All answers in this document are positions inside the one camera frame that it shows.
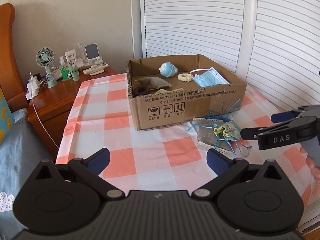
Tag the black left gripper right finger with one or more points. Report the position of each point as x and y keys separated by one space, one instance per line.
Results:
x=228 y=171

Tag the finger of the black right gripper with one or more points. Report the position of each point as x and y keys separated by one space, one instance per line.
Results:
x=284 y=116
x=297 y=128

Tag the yellow cleaning cloth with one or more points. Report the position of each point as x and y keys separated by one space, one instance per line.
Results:
x=162 y=91

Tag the blue surgical face mask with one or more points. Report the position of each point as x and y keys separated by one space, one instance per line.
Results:
x=208 y=77

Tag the white remote control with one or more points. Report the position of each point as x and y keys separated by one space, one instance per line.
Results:
x=94 y=70

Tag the grey fabric sachet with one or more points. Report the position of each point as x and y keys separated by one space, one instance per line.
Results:
x=153 y=82

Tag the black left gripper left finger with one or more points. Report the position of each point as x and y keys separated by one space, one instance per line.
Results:
x=87 y=172

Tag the cream knitted scrunchie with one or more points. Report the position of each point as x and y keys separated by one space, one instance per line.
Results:
x=185 y=77

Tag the green small box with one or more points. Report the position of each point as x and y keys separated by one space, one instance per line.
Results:
x=65 y=75

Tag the brown knitted scrunchie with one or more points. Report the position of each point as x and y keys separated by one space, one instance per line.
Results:
x=142 y=90

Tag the green cosmetic tube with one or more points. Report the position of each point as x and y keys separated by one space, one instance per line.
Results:
x=72 y=64

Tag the blue round plush toy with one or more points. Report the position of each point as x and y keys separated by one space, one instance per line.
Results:
x=168 y=70

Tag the wooden nightstand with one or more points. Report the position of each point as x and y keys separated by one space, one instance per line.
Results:
x=48 y=112

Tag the blue yellow drawstring pouch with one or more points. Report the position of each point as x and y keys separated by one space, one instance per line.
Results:
x=229 y=132

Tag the green mini desk fan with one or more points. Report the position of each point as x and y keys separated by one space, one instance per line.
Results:
x=44 y=58

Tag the grey lace-trimmed pouch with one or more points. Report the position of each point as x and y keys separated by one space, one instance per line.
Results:
x=205 y=136

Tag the person's right hand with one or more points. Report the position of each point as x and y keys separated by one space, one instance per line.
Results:
x=314 y=170

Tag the wooden bed headboard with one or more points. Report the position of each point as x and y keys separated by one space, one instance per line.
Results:
x=11 y=81

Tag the yellow blue snack box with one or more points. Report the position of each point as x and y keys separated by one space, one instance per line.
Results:
x=6 y=118

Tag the blue grey bedsheet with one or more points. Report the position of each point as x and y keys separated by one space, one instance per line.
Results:
x=21 y=151

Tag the white phone stand mirror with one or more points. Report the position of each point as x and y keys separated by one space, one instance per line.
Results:
x=92 y=54

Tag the brown cardboard box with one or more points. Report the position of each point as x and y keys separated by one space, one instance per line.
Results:
x=155 y=111

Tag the white louvered closet door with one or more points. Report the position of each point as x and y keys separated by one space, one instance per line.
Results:
x=272 y=45

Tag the white power strip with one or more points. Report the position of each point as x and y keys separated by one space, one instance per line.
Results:
x=33 y=87

